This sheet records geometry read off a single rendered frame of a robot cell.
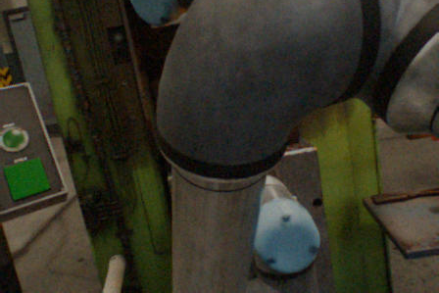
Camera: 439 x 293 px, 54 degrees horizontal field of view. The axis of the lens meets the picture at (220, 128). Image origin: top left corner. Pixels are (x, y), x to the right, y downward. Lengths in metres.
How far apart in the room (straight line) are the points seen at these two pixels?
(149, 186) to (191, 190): 0.97
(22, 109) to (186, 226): 0.76
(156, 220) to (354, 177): 0.62
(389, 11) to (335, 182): 1.13
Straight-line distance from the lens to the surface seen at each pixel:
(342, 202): 1.41
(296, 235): 0.51
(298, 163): 1.10
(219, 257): 0.37
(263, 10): 0.24
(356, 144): 1.38
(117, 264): 1.34
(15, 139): 1.03
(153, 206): 1.31
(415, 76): 0.27
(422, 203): 1.23
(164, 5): 0.57
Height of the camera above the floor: 1.24
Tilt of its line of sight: 13 degrees down
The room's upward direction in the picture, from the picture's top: 10 degrees counter-clockwise
